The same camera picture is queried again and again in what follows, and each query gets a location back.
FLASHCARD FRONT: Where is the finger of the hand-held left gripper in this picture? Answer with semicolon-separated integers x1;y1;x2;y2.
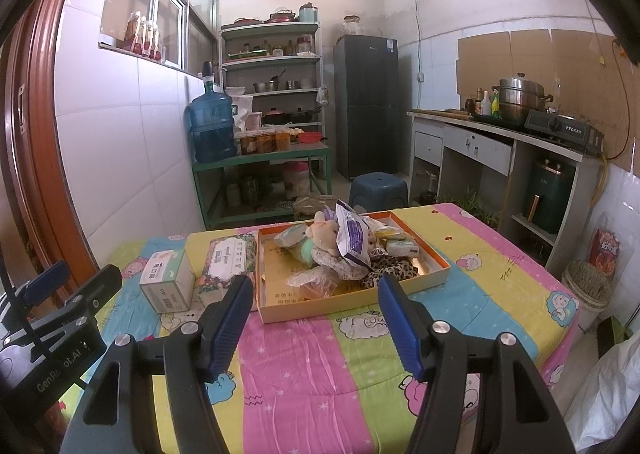
0;261;68;307
22;265;123;329

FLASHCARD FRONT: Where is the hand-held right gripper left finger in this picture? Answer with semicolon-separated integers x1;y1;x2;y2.
59;275;255;454

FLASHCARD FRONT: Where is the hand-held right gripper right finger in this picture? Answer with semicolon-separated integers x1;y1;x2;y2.
377;275;571;454

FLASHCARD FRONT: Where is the leopard print scrunchie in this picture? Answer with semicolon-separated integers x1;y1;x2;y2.
361;256;420;289

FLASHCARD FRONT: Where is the shallow gold cardboard box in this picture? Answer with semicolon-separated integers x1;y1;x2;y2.
256;211;452;325

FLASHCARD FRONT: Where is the white floral cloth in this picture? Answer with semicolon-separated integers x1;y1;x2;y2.
312;244;371;279

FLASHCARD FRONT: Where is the clear plastic bag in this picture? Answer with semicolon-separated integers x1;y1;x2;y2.
285;266;343;299

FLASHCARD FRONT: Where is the yellow and white packet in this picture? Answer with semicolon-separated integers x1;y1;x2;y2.
372;224;408;242

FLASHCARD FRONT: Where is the white and purple packet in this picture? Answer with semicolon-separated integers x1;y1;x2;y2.
334;200;373;267

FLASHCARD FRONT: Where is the beige plush rabbit toy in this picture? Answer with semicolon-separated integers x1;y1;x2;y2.
306;211;341;259

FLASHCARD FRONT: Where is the floral tissue box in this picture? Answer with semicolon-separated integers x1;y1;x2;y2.
192;233;258;307

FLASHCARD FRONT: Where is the white face mask box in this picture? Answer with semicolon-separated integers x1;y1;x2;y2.
139;250;197;313

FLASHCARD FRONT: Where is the green leafy plant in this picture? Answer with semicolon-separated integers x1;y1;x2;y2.
450;189;501;229

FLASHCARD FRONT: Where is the blue plastic stool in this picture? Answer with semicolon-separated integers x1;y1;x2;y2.
348;173;408;211

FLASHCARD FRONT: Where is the round cushioned stool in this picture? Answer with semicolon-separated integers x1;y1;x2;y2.
292;194;341;222

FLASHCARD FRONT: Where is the white jar with red lid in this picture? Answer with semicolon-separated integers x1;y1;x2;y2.
282;161;311;199

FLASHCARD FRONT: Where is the green metal table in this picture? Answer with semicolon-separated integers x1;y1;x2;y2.
192;141;333;231

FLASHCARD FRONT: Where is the white bucket with straw lid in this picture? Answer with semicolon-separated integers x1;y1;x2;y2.
561;260;613;335

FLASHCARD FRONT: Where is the white kitchen counter cabinet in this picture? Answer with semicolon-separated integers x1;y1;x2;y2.
407;110;603;279

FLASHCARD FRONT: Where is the blue water jug with pump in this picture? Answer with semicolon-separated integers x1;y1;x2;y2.
187;61;238;163

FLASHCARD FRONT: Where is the dark green air fryer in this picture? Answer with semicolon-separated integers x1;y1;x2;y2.
522;158;583;235

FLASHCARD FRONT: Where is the white plastic bag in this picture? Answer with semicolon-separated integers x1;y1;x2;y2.
562;339;640;454

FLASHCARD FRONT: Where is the red snack bag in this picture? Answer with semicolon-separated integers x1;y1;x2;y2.
590;228;621;269

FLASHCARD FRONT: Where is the dark refrigerator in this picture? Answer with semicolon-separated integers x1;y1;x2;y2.
333;34;399;181

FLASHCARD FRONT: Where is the black gas stove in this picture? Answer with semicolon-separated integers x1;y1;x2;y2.
524;110;605;155

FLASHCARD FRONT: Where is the steel steamer pot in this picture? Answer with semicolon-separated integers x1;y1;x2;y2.
491;72;555;127

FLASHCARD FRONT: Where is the white metal shelf rack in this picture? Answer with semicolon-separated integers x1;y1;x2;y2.
219;21;323;132

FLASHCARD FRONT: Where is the brown wooden door frame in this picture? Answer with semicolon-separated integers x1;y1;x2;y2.
2;0;101;295

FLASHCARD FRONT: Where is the yellow gas hose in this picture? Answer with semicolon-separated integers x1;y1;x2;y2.
592;156;608;207

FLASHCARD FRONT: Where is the brown cardboard wall sheet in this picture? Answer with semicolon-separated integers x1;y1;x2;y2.
456;28;640;175

